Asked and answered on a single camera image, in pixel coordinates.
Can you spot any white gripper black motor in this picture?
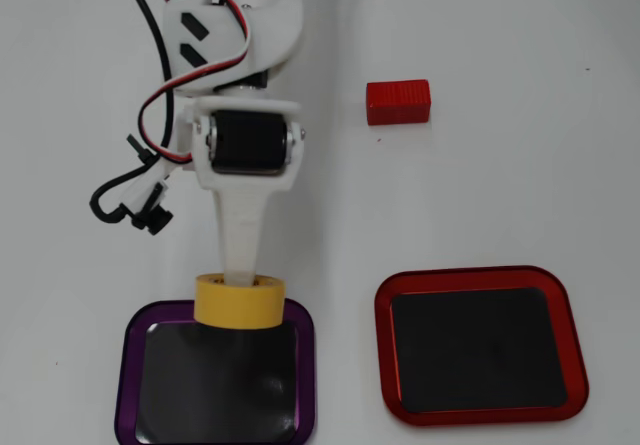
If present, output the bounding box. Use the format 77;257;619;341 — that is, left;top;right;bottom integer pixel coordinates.
174;95;308;287

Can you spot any yellow masking tape roll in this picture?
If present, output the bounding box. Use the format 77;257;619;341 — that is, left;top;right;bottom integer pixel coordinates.
193;273;287;332

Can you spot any purple metal dish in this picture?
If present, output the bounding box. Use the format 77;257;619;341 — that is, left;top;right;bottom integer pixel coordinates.
113;298;318;445

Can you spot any red metal dish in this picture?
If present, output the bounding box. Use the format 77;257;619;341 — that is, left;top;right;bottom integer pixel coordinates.
373;264;590;427

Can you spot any white connector with black knob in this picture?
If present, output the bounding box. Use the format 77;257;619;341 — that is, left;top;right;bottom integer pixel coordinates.
124;134;175;237

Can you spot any red rectangular block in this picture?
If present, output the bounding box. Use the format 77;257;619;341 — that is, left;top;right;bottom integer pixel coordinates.
365;78;432;127

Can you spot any black cable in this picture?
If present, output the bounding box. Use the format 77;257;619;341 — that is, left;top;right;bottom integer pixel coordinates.
88;0;177;224

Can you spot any red white black servo wire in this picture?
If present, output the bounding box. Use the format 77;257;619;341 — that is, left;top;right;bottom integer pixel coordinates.
136;0;252;167

